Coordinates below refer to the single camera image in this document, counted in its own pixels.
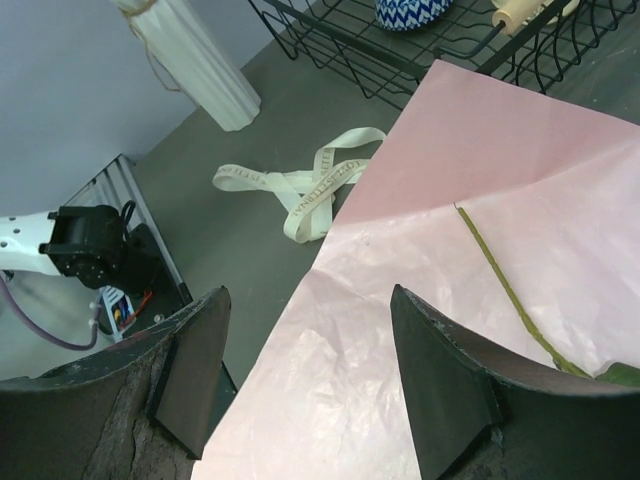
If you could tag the yellow rose stem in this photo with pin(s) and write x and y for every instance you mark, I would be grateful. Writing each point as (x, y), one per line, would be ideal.
(617, 373)

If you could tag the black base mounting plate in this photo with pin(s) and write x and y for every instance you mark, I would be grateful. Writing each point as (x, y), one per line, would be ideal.
(165, 280)

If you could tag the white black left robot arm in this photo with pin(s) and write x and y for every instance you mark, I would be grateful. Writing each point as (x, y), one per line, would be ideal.
(90, 243)

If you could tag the cream printed ribbon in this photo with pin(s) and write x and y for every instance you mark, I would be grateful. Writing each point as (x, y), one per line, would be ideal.
(306, 195)

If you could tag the black wire dish rack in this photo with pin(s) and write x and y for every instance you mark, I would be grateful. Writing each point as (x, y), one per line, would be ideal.
(344, 36)

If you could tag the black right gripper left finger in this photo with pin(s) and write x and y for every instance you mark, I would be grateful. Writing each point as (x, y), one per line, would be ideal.
(141, 409)

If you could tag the aluminium front frame rail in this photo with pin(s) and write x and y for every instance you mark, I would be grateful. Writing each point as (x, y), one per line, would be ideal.
(116, 186)

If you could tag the cream floral plate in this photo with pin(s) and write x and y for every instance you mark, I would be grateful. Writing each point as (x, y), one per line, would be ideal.
(517, 13)

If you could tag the white ribbed ceramic vase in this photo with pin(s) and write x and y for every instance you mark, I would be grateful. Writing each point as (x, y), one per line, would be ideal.
(176, 40)

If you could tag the blue white patterned bowl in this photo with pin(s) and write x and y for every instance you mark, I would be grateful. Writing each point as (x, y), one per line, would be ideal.
(406, 15)

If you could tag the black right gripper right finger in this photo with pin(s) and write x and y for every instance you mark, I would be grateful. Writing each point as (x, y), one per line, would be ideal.
(480, 411)

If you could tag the purple wrapping paper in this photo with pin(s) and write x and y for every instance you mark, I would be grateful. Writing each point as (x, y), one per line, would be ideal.
(553, 189)

